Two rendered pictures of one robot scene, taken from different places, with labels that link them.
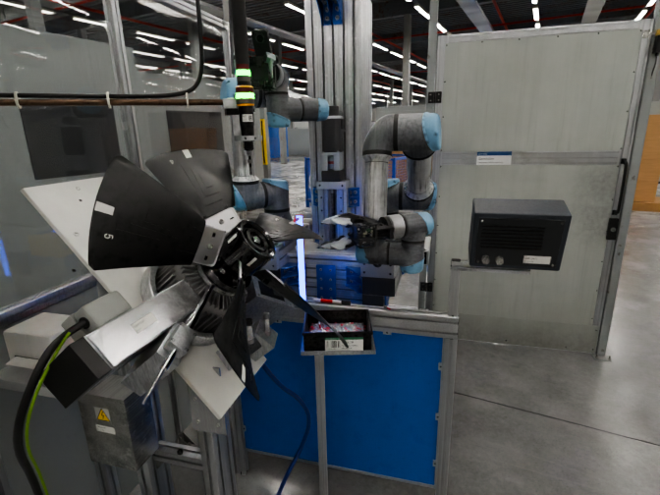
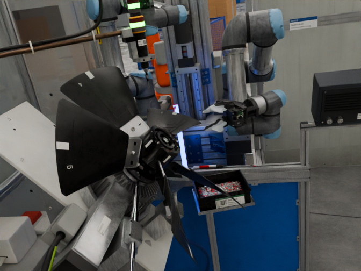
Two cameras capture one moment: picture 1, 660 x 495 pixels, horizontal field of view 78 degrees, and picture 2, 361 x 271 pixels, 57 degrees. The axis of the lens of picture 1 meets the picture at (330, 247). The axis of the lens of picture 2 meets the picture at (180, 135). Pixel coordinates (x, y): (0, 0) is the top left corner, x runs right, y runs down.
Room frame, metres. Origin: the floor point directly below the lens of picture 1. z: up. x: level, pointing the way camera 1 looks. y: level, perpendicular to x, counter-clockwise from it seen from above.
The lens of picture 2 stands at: (0.02, 0.19, 1.62)
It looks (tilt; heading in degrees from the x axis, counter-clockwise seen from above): 23 degrees down; 357
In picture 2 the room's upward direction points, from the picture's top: 9 degrees counter-clockwise
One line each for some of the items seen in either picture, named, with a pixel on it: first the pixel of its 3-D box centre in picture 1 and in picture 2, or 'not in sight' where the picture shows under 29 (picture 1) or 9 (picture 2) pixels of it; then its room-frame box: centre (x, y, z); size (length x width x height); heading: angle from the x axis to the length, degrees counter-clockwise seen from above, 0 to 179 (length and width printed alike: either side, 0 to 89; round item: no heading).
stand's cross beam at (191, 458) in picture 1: (184, 455); not in sight; (0.99, 0.45, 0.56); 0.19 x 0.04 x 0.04; 74
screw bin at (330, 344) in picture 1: (337, 330); (221, 190); (1.20, -0.02, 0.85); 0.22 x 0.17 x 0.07; 89
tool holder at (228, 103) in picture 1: (243, 120); (137, 44); (1.06, 0.21, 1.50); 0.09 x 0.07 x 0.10; 109
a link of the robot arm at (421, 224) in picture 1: (413, 225); (271, 101); (1.26, -0.27, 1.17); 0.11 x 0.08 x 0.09; 111
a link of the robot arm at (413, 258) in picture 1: (407, 254); (266, 124); (1.26, -0.25, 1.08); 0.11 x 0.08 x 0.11; 77
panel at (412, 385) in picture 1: (332, 400); (216, 238); (1.38, 0.00, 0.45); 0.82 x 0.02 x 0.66; 74
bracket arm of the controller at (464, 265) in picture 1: (489, 266); (330, 124); (1.23, -0.51, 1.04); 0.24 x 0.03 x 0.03; 74
